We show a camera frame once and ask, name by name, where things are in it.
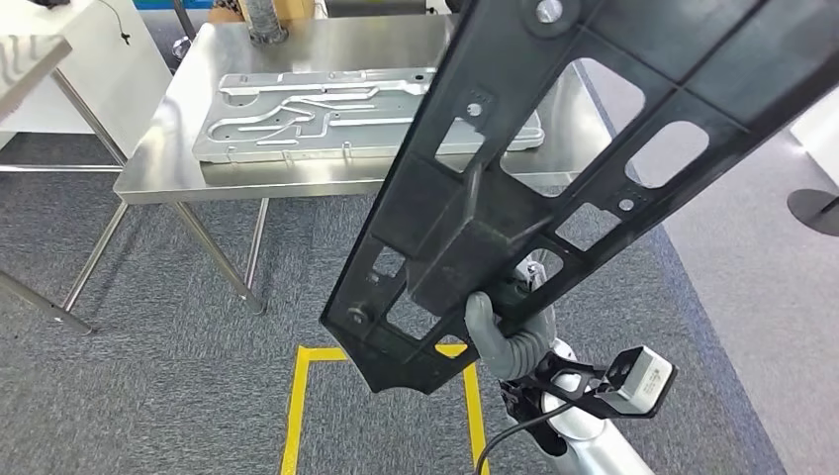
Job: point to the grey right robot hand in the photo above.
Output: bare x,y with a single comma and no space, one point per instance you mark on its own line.
484,341

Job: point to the black plastic mounting plate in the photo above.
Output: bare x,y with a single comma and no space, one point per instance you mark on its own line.
459,229

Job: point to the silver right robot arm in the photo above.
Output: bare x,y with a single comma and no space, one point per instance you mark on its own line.
590,446

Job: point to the stainless steel workbench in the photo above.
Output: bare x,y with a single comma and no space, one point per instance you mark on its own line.
164,164

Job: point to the stamped aluminium panel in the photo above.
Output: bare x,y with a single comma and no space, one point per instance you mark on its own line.
295,141

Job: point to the black round stand base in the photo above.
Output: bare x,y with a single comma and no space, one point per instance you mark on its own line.
816,213

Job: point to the brown cardboard box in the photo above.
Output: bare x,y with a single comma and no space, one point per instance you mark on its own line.
298,8

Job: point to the white cabinet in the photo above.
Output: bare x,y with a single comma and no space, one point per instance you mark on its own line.
118,85

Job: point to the stainless steel table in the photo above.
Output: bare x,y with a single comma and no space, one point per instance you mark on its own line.
26,65

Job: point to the black camera bracket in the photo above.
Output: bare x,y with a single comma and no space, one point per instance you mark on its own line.
616,408

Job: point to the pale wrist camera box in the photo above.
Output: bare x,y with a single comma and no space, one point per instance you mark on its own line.
645,380

